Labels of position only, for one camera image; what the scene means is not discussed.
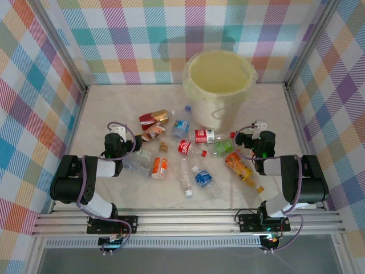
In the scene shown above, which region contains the orange juice bottle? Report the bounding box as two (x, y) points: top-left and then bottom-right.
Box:
(224, 152), (265, 195)

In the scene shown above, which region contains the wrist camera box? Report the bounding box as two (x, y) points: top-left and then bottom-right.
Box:
(109, 124), (127, 142)
(250, 120), (269, 135)

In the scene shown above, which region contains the grey metal panel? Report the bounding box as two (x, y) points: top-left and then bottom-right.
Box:
(36, 247), (344, 274)

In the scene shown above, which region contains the red cola label bottle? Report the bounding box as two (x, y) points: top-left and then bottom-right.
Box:
(178, 139), (208, 158)

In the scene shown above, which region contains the white capped blue label bottle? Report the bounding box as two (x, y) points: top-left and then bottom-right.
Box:
(190, 165), (224, 200)

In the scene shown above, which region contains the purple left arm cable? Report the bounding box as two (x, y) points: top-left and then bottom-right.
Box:
(76, 122), (136, 255)

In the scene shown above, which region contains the left circuit board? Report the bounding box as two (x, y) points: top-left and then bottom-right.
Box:
(98, 236), (126, 255)

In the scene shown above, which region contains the blue capped water bottle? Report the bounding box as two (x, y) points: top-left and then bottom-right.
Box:
(170, 104), (192, 139)

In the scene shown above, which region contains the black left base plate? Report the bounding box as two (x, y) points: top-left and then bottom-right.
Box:
(86, 215), (139, 235)

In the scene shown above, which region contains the cream plastic bin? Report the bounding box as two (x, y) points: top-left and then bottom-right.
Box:
(183, 50), (259, 128)

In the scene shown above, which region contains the red green label bottle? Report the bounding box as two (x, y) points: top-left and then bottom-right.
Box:
(194, 128), (237, 144)

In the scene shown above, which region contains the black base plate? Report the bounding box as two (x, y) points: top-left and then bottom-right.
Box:
(86, 215), (139, 235)
(238, 212), (291, 232)

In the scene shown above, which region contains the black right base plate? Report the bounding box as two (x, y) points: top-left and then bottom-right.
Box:
(238, 212), (291, 232)

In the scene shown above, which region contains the aluminium frame post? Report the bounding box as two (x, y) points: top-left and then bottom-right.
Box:
(27, 0), (90, 95)
(283, 0), (342, 88)

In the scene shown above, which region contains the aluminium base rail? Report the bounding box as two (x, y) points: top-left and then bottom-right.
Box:
(31, 207), (346, 238)

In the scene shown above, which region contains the translucent yellow bin liner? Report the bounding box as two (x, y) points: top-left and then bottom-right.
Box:
(183, 50), (259, 104)

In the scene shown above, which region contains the brown coffee label bottle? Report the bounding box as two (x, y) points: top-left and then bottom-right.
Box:
(141, 122), (167, 143)

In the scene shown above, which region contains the clear bottle green white label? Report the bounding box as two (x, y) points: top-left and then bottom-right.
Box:
(129, 148), (152, 163)

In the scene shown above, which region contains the perforated grey cable duct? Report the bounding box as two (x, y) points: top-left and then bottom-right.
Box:
(44, 239), (263, 249)

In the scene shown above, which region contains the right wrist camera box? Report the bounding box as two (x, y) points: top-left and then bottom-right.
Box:
(250, 120), (269, 135)

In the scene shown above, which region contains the right circuit board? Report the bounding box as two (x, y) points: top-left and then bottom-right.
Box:
(259, 234), (279, 252)

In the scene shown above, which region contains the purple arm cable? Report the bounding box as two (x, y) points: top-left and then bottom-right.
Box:
(233, 124), (305, 253)
(76, 122), (136, 255)

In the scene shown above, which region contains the unlabelled clear bottle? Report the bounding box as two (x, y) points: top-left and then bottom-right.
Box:
(179, 158), (195, 199)

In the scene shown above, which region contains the large clear bottle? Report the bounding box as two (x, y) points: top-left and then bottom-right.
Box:
(121, 158), (152, 178)

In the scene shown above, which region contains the orange white label bottle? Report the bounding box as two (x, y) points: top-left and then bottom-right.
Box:
(150, 156), (169, 180)

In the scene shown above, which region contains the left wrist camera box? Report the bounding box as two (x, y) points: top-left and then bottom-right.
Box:
(109, 124), (127, 142)

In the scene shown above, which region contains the aluminium side rail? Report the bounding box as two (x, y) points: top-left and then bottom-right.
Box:
(50, 85), (91, 213)
(284, 82), (329, 212)

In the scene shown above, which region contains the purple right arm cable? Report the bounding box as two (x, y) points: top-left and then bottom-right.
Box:
(233, 124), (305, 253)

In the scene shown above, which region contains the circuit board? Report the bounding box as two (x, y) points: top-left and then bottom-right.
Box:
(98, 236), (126, 255)
(259, 234), (279, 252)

